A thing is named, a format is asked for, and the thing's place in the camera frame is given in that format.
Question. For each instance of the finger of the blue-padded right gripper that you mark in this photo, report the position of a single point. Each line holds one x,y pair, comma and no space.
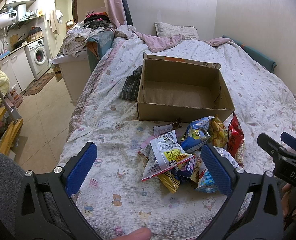
269,145
289,140

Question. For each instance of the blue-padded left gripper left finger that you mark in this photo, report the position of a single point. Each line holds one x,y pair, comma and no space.
45,208

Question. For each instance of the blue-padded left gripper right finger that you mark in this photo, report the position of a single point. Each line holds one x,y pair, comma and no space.
252,209

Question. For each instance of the red snack bag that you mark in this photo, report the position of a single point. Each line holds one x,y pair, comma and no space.
235,144

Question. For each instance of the yellow chips bag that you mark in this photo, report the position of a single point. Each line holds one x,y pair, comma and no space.
218,133

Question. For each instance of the light blue cartoon packet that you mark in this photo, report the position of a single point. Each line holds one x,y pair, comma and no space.
206,183

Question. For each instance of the blue snack bag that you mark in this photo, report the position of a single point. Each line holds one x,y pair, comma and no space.
196,134

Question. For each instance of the yellow wafer packet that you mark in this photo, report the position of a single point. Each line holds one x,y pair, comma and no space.
169,181

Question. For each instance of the white snack packet barcode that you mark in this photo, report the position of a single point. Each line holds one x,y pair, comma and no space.
163,153

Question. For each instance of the person's right hand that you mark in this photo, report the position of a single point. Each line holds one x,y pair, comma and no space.
288,200

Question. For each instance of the person's left hand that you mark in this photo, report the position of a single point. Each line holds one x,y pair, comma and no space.
139,234

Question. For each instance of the patterned white bed quilt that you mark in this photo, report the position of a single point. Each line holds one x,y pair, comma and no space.
113,198

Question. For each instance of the wooden drying rack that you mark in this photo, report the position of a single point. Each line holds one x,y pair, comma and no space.
9,131

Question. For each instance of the pink white small sachet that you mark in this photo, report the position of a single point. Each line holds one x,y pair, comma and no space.
159,130

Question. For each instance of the open cardboard box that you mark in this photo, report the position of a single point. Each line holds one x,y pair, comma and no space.
173,88

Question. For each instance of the patterned door mat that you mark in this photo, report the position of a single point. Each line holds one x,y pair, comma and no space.
37,86

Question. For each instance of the white bedside cabinet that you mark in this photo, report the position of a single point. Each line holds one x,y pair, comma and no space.
75,73

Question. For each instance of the grey striped garment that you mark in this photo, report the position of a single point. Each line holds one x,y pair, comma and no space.
131,86

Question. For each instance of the white kitchen cabinet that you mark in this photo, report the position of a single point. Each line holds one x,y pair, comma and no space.
16,66

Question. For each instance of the white washing machine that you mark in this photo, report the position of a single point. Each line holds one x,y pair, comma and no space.
37,58

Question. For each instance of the pink blanket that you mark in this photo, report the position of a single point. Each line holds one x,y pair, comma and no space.
155,44

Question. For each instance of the patterned pillow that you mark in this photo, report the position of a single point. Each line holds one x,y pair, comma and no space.
168,30

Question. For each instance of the teal cushion on cabinet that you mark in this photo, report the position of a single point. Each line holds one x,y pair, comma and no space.
97,45

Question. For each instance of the pile of clothes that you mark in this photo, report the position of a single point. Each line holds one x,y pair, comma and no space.
75,39

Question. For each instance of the white water heater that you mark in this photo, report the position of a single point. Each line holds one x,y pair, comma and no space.
8,18

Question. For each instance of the pink curtain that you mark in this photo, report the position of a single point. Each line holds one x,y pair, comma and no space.
115,12

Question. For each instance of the teal cushion by wall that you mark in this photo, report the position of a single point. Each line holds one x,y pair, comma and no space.
258,58

